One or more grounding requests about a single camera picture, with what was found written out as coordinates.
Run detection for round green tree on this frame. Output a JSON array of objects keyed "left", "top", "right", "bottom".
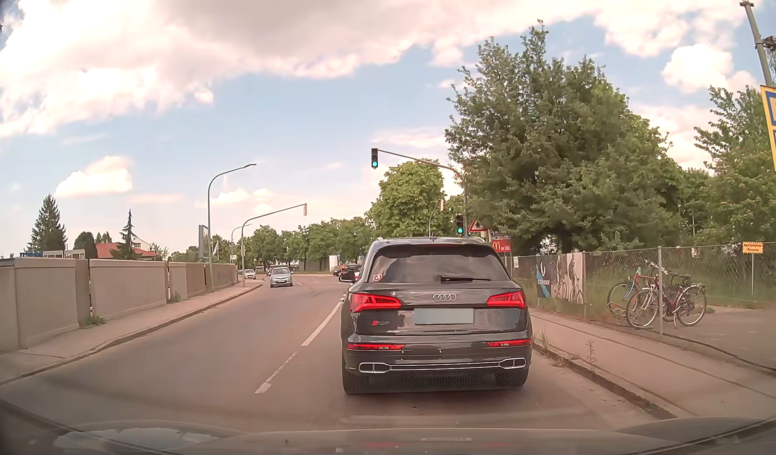
[{"left": 367, "top": 159, "right": 466, "bottom": 240}]

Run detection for row of green trees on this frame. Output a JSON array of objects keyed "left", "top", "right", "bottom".
[{"left": 171, "top": 216, "right": 379, "bottom": 274}]

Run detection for dark grey SUV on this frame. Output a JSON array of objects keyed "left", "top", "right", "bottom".
[{"left": 339, "top": 237, "right": 533, "bottom": 395}]

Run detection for road markings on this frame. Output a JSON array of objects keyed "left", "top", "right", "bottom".
[{"left": 254, "top": 278, "right": 346, "bottom": 395}]

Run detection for large green tree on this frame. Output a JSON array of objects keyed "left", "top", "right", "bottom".
[{"left": 444, "top": 20, "right": 686, "bottom": 255}]

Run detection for car's own bonnet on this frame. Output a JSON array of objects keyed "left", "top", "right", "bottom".
[{"left": 0, "top": 398, "right": 776, "bottom": 455}]

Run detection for grey asphalt road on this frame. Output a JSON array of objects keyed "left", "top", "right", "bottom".
[{"left": 0, "top": 273, "right": 657, "bottom": 433}]

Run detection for red bicycle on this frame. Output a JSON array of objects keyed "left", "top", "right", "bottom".
[{"left": 606, "top": 261, "right": 680, "bottom": 322}]

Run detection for dark conifer tree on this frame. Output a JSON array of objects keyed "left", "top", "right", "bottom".
[
  {"left": 25, "top": 194, "right": 68, "bottom": 254},
  {"left": 110, "top": 209, "right": 141, "bottom": 260}
]

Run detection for red roofed building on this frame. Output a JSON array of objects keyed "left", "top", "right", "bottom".
[{"left": 95, "top": 242, "right": 160, "bottom": 261}]

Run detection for dark bicycle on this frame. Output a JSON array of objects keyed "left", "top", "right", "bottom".
[{"left": 626, "top": 272, "right": 708, "bottom": 330}]

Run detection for grey paved pavement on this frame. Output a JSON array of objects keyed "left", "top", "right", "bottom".
[
  {"left": 530, "top": 306, "right": 776, "bottom": 420},
  {"left": 0, "top": 278, "right": 265, "bottom": 388}
]

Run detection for green trees behind fence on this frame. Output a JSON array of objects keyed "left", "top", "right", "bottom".
[{"left": 677, "top": 45, "right": 776, "bottom": 249}]

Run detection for curved street lamp post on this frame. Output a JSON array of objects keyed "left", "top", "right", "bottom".
[{"left": 205, "top": 163, "right": 258, "bottom": 293}]

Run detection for wire mesh fence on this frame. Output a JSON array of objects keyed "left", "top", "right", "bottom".
[{"left": 503, "top": 241, "right": 776, "bottom": 335}]

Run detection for beige concrete wall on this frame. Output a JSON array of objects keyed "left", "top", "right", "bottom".
[{"left": 0, "top": 257, "right": 238, "bottom": 353}]

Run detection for small yellow sign on post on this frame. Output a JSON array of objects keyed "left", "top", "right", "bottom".
[{"left": 742, "top": 241, "right": 765, "bottom": 299}]

